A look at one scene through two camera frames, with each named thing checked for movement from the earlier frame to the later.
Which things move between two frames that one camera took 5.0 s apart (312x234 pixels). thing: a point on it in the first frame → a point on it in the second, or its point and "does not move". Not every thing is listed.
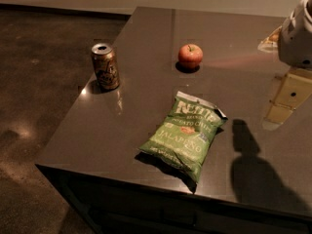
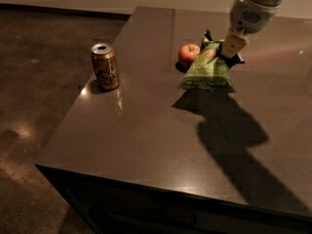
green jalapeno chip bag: x=183 y=140 → x=211 y=69
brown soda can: x=105 y=66 does not move
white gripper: x=294 y=43 → x=250 y=18
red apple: x=189 y=56 does not move
